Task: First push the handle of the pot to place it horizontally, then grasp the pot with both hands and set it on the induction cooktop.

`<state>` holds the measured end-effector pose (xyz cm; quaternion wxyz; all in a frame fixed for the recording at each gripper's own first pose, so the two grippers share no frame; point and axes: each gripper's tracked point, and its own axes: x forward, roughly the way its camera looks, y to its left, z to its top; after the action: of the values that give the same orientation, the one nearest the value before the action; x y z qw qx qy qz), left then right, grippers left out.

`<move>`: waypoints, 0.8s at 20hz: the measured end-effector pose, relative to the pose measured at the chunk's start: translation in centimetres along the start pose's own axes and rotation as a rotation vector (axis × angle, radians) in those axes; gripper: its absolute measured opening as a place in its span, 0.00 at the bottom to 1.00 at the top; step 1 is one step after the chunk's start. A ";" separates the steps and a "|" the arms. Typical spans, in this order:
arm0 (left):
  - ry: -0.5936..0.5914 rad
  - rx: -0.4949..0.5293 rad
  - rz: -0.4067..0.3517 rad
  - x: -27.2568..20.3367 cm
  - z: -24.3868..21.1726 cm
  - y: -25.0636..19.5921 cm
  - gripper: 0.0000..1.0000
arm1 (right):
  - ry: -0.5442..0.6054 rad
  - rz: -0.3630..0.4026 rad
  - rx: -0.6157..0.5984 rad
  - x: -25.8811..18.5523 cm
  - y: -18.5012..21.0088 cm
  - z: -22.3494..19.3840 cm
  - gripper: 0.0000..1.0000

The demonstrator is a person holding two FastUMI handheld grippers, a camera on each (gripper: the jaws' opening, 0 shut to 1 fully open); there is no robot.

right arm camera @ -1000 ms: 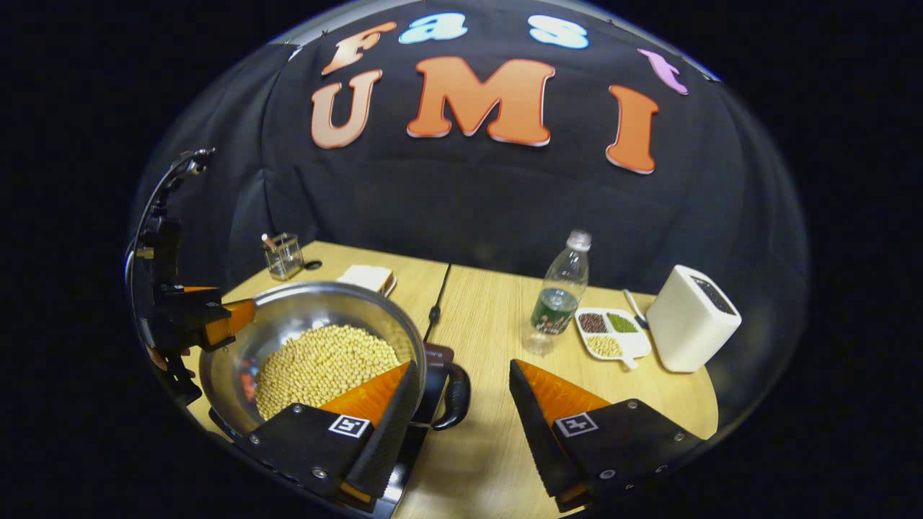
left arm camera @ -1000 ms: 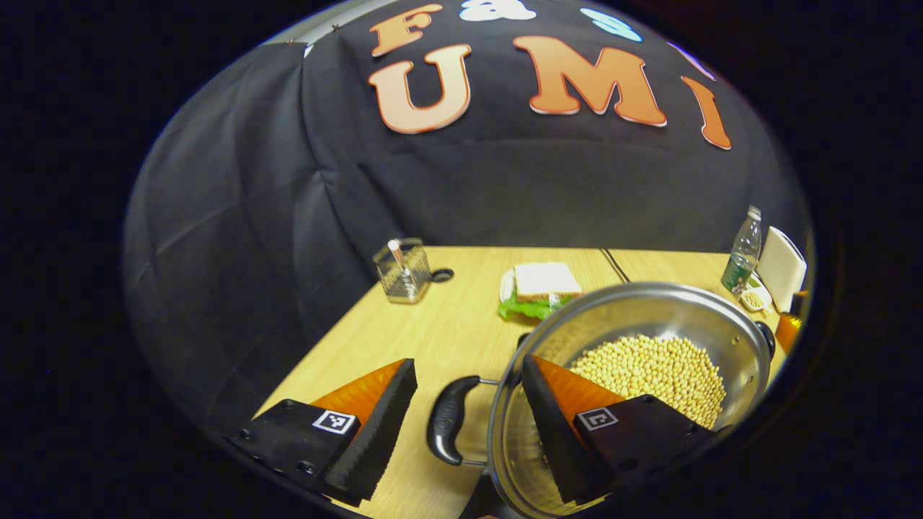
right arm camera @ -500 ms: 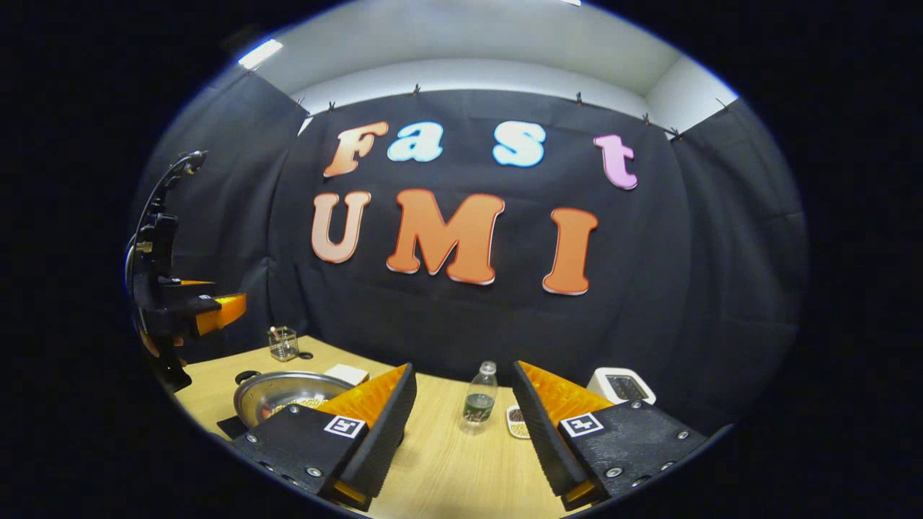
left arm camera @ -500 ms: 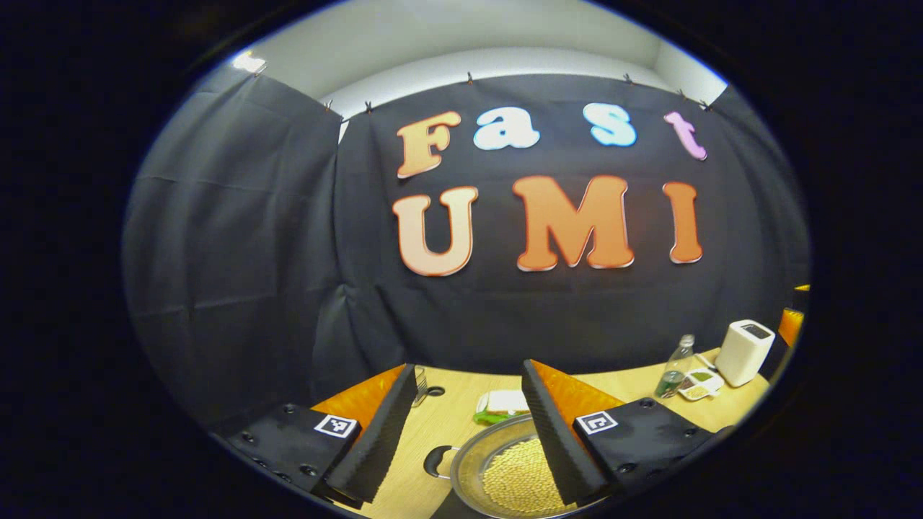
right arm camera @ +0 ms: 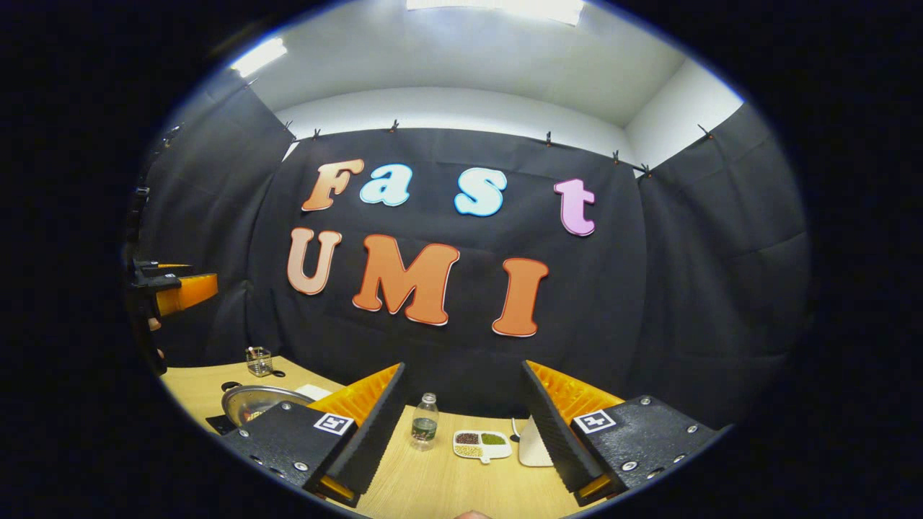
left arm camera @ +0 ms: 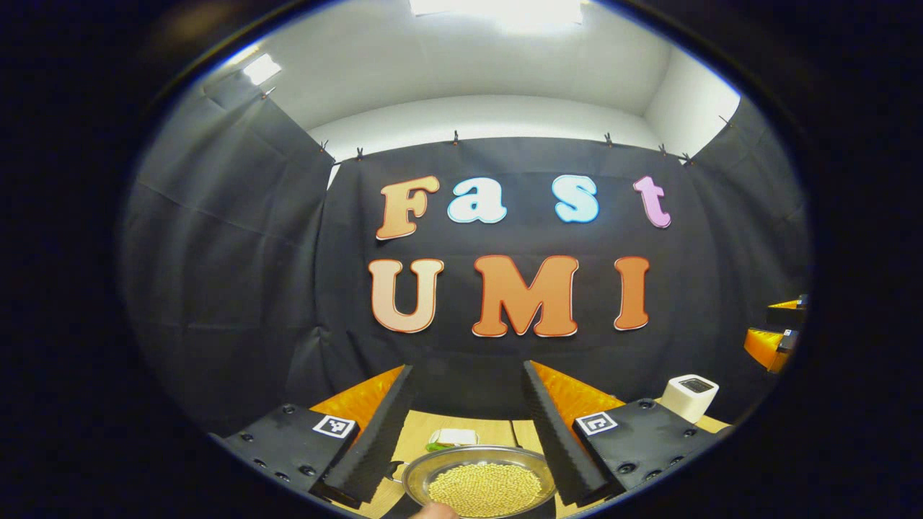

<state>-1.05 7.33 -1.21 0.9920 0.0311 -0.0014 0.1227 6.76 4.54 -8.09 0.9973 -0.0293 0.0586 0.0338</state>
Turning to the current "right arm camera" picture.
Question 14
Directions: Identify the ceiling light panel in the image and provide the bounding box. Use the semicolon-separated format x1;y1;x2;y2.
406;0;585;27
231;37;288;79

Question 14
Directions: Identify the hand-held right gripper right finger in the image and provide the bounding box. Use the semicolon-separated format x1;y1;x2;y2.
521;360;722;505

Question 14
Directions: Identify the white divided bean dish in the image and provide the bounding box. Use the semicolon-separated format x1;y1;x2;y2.
453;430;513;463

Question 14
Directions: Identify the steel pot with soybeans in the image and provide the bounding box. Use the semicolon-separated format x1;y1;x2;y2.
221;382;316;427

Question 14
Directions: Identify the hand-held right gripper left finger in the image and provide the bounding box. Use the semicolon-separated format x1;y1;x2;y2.
220;363;407;507

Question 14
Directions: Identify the row of small backdrop clips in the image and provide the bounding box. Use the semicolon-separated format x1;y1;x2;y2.
249;78;715;177

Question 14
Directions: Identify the clear plastic water bottle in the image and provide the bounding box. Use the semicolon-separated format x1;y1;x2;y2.
411;393;439;451

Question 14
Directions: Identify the white toaster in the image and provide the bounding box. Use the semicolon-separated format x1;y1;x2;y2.
518;417;555;467

